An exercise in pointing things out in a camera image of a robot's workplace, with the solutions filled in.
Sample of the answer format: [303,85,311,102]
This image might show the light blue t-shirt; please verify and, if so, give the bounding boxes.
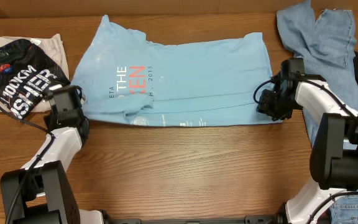
[72,16,272,127]

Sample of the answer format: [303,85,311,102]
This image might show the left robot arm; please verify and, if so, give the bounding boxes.
[0,86,109,224]

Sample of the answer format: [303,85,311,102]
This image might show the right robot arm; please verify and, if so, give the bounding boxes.
[244,58,358,223]

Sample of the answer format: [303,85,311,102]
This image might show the black printed t-shirt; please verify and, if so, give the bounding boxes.
[0,39,70,119]

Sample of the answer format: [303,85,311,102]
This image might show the beige folded garment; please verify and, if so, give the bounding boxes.
[0,33,70,113]

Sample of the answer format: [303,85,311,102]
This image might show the blue denim jeans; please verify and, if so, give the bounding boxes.
[275,0,358,224]

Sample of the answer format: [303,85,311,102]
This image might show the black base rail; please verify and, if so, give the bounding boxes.
[104,215,277,224]

